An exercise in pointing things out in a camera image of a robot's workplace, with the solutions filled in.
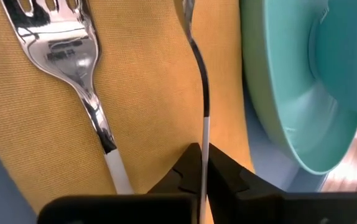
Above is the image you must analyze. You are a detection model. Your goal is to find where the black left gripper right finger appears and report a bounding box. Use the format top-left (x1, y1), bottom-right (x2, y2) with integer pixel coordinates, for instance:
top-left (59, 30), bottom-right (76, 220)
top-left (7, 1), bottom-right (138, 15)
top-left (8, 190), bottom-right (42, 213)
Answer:
top-left (207, 143), bottom-right (287, 197)

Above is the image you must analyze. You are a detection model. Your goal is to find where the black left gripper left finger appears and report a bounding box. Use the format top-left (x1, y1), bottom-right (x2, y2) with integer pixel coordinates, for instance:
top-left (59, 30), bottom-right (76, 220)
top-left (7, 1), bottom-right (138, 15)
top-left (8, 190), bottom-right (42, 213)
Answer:
top-left (147, 142), bottom-right (203, 196)

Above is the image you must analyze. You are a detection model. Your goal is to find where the orange-handled metal spoon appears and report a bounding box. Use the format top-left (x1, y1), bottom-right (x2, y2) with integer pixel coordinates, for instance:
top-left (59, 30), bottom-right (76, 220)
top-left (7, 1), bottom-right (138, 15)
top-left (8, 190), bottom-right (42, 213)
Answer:
top-left (173, 0), bottom-right (212, 224)

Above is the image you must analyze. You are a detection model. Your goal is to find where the yellow cloth napkin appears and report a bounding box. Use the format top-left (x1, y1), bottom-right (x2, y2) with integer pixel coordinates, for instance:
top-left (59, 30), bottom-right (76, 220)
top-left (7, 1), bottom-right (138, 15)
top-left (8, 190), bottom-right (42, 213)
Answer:
top-left (0, 0), bottom-right (256, 216)

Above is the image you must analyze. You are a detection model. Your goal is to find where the teal plastic plate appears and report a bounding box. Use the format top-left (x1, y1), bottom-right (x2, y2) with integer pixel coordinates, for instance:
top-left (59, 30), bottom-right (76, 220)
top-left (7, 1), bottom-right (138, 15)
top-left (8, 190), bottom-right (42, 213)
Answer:
top-left (239, 0), bottom-right (357, 175)

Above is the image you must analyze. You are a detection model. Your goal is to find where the orange-handled metal fork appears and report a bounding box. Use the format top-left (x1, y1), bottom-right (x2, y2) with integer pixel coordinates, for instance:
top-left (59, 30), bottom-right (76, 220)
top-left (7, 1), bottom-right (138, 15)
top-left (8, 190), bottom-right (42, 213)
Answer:
top-left (0, 0), bottom-right (135, 195)

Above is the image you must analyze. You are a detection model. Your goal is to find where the blue plastic bowl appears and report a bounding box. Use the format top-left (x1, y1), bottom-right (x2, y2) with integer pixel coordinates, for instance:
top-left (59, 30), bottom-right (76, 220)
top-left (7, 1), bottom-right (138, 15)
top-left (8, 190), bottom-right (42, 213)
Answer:
top-left (308, 0), bottom-right (357, 116)

